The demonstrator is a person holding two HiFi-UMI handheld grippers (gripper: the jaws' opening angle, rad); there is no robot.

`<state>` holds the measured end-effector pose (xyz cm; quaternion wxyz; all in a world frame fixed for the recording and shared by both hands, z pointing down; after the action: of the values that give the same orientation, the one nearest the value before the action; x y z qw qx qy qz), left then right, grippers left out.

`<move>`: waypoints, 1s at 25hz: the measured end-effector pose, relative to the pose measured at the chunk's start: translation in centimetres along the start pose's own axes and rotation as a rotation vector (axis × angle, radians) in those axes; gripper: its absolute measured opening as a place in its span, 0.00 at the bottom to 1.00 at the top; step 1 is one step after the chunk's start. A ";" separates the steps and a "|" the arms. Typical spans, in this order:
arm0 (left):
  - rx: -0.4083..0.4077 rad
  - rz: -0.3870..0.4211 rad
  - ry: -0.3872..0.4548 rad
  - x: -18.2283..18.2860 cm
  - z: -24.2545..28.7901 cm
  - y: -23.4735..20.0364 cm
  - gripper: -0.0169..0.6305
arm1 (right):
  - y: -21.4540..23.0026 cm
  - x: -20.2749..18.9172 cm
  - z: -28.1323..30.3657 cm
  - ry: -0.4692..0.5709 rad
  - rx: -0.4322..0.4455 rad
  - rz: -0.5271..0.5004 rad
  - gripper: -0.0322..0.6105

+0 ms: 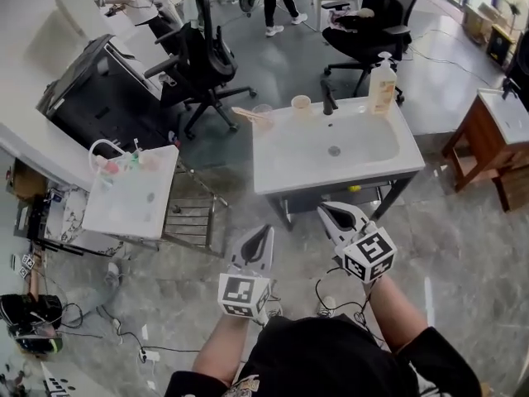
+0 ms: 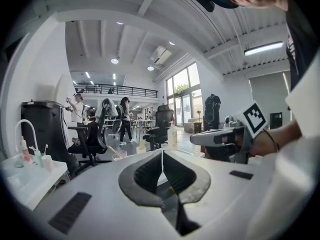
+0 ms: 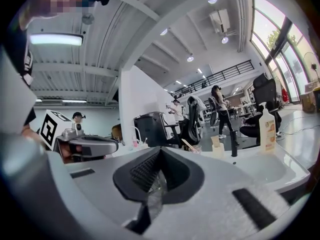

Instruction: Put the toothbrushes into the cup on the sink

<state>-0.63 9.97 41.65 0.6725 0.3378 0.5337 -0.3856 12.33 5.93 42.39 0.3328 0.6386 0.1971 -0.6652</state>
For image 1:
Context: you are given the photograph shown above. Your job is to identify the pink cup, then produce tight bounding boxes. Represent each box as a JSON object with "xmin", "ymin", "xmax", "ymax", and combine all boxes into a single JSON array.
[{"xmin": 97, "ymin": 155, "xmax": 120, "ymax": 181}]

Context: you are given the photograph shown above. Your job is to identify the person's shoe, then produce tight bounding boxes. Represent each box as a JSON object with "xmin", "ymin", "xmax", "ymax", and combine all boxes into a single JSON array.
[
  {"xmin": 262, "ymin": 290, "xmax": 284, "ymax": 320},
  {"xmin": 317, "ymin": 294, "xmax": 337, "ymax": 318}
]

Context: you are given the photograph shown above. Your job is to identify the white power strip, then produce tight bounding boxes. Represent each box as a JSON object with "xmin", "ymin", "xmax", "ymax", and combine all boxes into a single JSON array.
[{"xmin": 137, "ymin": 346, "xmax": 161, "ymax": 364}]

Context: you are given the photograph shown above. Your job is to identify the white hose faucet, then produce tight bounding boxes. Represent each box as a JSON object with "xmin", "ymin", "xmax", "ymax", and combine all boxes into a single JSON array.
[{"xmin": 88, "ymin": 138, "xmax": 128, "ymax": 178}]

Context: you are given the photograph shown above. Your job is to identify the metal wire rack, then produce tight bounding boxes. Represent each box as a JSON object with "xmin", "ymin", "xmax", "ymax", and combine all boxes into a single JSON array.
[{"xmin": 159, "ymin": 158, "xmax": 229, "ymax": 258}]

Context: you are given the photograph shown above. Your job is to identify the cardboard box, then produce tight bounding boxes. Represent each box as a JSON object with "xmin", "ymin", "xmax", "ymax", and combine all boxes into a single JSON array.
[{"xmin": 461, "ymin": 7, "xmax": 497, "ymax": 44}]

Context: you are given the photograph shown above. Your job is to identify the person's left forearm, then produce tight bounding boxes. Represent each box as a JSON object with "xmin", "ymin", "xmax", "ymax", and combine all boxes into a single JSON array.
[{"xmin": 191, "ymin": 313, "xmax": 254, "ymax": 385}]

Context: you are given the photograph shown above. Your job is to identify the black backpack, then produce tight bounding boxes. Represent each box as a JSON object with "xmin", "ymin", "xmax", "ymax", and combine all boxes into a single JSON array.
[{"xmin": 0, "ymin": 292, "xmax": 64, "ymax": 354}]

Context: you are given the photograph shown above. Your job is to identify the person's black shirt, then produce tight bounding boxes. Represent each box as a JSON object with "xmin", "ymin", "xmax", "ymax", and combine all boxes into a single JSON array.
[{"xmin": 164, "ymin": 314, "xmax": 483, "ymax": 397}]

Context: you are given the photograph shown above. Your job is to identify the person's left shoe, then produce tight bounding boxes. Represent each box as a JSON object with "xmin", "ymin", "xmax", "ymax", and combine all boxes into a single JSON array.
[{"xmin": 262, "ymin": 290, "xmax": 284, "ymax": 320}]

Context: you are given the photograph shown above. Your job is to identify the white ceramic sink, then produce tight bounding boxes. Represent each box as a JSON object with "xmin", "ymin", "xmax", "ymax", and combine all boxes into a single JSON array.
[{"xmin": 250, "ymin": 96, "xmax": 427, "ymax": 196}]

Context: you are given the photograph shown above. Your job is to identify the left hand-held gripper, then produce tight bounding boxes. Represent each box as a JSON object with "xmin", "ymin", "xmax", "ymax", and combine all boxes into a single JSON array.
[{"xmin": 217, "ymin": 223, "xmax": 276, "ymax": 327}]

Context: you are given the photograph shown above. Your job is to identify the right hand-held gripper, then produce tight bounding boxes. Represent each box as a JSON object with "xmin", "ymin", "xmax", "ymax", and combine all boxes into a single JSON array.
[{"xmin": 317, "ymin": 200, "xmax": 398, "ymax": 285}]

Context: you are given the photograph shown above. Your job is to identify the black office chair with headrest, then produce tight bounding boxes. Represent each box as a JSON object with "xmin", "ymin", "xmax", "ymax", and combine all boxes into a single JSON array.
[{"xmin": 142, "ymin": 0, "xmax": 258, "ymax": 141}]

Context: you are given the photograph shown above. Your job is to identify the black metal sink stand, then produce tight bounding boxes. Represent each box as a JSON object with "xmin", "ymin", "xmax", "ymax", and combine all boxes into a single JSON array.
[{"xmin": 264, "ymin": 170, "xmax": 421, "ymax": 232}]

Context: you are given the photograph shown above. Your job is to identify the clear plastic cup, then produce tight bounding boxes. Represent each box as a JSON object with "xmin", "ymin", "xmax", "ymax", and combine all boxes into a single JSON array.
[{"xmin": 251, "ymin": 103, "xmax": 275, "ymax": 135}]

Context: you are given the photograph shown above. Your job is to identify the black faucet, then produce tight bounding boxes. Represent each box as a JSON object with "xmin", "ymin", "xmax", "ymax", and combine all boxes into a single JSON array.
[{"xmin": 319, "ymin": 79, "xmax": 340, "ymax": 117}]

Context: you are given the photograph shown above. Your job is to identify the pump soap bottle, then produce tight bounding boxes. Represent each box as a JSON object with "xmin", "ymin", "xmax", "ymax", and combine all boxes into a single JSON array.
[{"xmin": 367, "ymin": 51, "xmax": 398, "ymax": 117}]

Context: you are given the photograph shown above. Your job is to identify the person's right forearm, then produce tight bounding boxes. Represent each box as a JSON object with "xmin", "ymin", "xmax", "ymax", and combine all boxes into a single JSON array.
[{"xmin": 365, "ymin": 277, "xmax": 429, "ymax": 356}]

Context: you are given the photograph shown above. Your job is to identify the black and yellow box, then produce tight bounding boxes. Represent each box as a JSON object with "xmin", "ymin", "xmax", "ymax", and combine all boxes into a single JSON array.
[{"xmin": 484, "ymin": 22, "xmax": 518, "ymax": 67}]

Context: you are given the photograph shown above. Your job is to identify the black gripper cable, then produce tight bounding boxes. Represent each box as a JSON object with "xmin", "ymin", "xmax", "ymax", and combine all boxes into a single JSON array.
[{"xmin": 314, "ymin": 265, "xmax": 375, "ymax": 330}]

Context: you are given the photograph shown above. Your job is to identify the black office chair with clothes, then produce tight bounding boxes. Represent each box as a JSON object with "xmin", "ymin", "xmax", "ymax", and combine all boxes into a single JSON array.
[{"xmin": 321, "ymin": 0, "xmax": 427, "ymax": 103}]

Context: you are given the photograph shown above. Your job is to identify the person's right shoe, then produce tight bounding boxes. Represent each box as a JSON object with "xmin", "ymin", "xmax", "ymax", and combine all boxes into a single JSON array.
[{"xmin": 317, "ymin": 294, "xmax": 337, "ymax": 318}]

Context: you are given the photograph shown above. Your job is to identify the white long table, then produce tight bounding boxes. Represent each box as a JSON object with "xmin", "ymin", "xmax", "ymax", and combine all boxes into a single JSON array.
[{"xmin": 0, "ymin": 121, "xmax": 97, "ymax": 191}]

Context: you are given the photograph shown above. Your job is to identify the peach cup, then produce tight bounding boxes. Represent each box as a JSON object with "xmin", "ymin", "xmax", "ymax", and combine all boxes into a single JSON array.
[{"xmin": 290, "ymin": 94, "xmax": 313, "ymax": 118}]

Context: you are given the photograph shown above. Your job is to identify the black cabinet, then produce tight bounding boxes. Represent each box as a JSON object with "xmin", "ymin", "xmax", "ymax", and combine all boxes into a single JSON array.
[{"xmin": 36, "ymin": 33, "xmax": 179, "ymax": 159}]

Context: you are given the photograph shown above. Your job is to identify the beige toothbrush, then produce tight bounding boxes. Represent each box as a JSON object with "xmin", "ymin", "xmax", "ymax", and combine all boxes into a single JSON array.
[
  {"xmin": 231, "ymin": 106, "xmax": 270, "ymax": 122},
  {"xmin": 237, "ymin": 110, "xmax": 274, "ymax": 126}
]

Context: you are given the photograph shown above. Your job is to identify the wooden stand with sink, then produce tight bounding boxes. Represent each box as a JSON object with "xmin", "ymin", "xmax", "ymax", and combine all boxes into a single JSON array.
[{"xmin": 441, "ymin": 87, "xmax": 529, "ymax": 213}]

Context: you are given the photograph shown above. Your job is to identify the small white sink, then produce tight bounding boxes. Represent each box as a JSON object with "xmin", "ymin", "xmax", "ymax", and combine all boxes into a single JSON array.
[{"xmin": 82, "ymin": 143, "xmax": 180, "ymax": 240}]

